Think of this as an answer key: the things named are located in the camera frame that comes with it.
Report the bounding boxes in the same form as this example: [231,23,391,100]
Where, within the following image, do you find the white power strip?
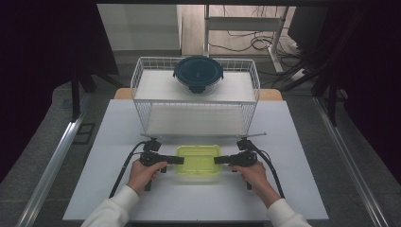
[289,68,308,83]

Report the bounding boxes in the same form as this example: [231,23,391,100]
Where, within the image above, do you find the wooden table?
[113,87,284,102]

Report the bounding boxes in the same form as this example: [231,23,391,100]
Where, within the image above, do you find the round container with dark lid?
[172,55,225,96]

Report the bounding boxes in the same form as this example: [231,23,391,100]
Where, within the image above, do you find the right hand-held gripper cable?
[250,143,286,200]

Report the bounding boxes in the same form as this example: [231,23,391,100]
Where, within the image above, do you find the black floor bracket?
[72,122,96,146]

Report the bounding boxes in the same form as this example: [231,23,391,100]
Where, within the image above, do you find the green lidded rectangular food container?
[174,144,223,184]

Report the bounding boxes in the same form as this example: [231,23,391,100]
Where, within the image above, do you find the person's left hand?
[127,159,168,197]

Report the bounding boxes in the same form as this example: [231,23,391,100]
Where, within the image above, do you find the aluminium rail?
[14,94,88,227]
[312,96,392,227]

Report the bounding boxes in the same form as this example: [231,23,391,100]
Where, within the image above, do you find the white wire rack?
[130,56,261,138]

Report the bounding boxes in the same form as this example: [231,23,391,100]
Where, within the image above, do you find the person's right hand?
[231,160,282,209]

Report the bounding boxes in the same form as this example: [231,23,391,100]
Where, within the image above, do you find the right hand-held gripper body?
[231,132,268,191]

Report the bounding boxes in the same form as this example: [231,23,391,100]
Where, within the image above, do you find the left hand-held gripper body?
[139,134,168,192]

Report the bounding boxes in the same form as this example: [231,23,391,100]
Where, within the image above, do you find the dark curtain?
[0,0,120,184]
[315,0,401,185]

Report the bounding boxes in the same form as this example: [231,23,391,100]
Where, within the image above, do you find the hand-held gripper cable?
[250,143,286,200]
[108,140,148,199]

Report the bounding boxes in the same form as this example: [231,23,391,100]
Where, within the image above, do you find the black stand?
[311,70,348,128]
[70,62,97,123]

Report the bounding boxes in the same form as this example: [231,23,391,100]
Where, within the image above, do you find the black box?
[288,6,329,50]

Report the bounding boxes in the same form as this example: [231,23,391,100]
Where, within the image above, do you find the black floor cables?
[207,4,305,62]

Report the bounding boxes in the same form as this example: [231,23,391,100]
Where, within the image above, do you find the white cabinet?
[96,4,183,52]

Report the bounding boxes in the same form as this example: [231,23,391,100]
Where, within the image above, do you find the left hand-held gripper cable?
[108,140,148,199]

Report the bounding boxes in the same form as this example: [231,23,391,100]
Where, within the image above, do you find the white desk frame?
[202,4,289,74]

